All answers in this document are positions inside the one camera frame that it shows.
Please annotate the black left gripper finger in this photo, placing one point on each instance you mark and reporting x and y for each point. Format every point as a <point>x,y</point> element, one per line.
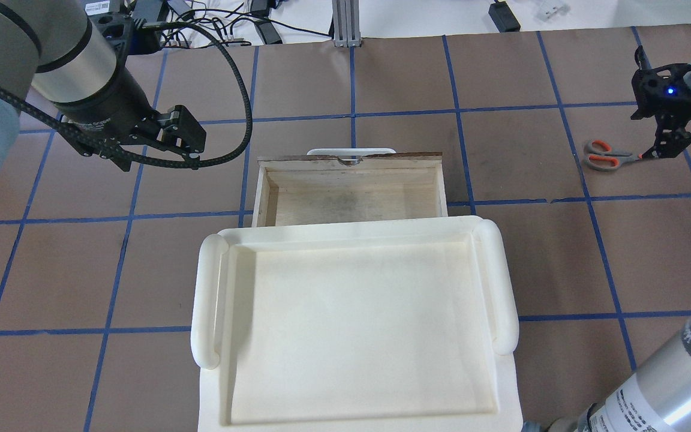
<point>182,133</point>

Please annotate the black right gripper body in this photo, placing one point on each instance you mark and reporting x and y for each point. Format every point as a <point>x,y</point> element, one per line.
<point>673,104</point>

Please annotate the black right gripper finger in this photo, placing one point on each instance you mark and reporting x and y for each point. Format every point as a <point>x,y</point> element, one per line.
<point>664,122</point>
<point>673,143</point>

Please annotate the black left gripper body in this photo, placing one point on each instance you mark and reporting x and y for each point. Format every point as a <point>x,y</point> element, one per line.
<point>107,99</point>

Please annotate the grey orange handled scissors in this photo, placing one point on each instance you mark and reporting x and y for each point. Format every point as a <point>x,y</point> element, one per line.
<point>601,156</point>

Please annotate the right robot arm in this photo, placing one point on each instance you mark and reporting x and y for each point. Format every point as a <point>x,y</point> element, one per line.
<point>657,396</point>

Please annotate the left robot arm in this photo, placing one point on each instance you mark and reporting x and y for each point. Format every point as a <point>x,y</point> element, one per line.
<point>76,61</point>

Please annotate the open wooden drawer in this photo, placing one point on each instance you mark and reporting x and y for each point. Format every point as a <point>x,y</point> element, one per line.
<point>300,190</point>

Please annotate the black power brick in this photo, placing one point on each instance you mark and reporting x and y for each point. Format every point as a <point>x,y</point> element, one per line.
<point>268,33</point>

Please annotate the black power adapter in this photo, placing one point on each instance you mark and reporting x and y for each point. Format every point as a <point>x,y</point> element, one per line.
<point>503,18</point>

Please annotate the white drawer handle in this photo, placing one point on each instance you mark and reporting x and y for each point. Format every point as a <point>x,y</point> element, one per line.
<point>350,153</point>

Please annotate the aluminium frame post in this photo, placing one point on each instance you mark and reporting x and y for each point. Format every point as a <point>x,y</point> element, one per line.
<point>345,24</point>

